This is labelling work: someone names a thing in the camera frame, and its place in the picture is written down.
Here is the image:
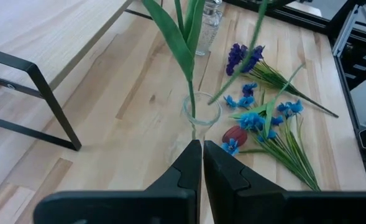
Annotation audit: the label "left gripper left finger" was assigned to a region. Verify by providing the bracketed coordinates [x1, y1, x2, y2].
[33, 139, 202, 224]

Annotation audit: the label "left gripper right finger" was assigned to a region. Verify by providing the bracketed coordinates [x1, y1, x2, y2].
[203, 139, 366, 224]

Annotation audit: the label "blue artificial flower bunch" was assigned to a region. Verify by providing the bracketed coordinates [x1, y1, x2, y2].
[221, 82, 322, 192]

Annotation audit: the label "tall clear glass vase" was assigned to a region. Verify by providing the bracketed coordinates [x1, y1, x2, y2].
[181, 91, 223, 147]

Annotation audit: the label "purple artificial flower bunch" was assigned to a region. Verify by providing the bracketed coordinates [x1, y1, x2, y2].
[225, 42, 339, 118]

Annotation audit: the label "patterned cut-glass vase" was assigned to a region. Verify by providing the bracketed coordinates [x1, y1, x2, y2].
[194, 0, 224, 57]

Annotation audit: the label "wooden shelf black metal legs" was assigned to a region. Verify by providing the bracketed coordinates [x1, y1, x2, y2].
[0, 0, 164, 152]

